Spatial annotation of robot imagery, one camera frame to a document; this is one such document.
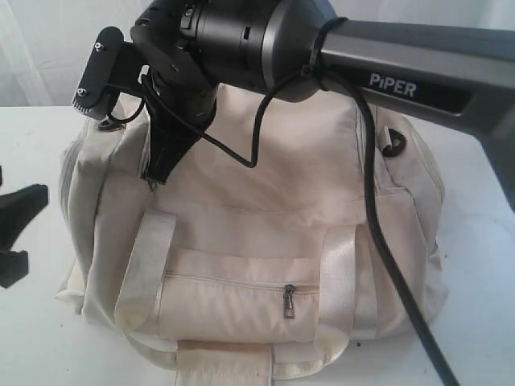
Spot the dark pocket zipper pull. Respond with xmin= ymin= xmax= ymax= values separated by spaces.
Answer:
xmin=283 ymin=284 xmax=296 ymax=320

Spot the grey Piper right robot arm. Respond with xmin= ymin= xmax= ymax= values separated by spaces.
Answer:
xmin=130 ymin=1 xmax=514 ymax=202

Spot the thin black camera cable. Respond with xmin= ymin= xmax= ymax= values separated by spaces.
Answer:
xmin=100 ymin=68 xmax=315 ymax=169

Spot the black right strap D-ring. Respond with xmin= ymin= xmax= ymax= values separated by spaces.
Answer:
xmin=381 ymin=129 xmax=407 ymax=158

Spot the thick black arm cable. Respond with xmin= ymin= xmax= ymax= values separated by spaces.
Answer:
xmin=309 ymin=15 xmax=459 ymax=386

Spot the white backdrop curtain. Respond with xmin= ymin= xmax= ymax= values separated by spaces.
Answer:
xmin=1 ymin=0 xmax=514 ymax=107

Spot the cream fabric duffel bag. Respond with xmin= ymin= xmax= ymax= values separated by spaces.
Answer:
xmin=54 ymin=84 xmax=450 ymax=386

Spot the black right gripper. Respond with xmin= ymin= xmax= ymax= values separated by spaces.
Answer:
xmin=139 ymin=72 xmax=220 ymax=185

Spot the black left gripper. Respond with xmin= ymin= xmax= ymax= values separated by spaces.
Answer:
xmin=1 ymin=184 xmax=49 ymax=289

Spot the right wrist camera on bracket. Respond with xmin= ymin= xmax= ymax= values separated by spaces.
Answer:
xmin=72 ymin=27 xmax=149 ymax=121

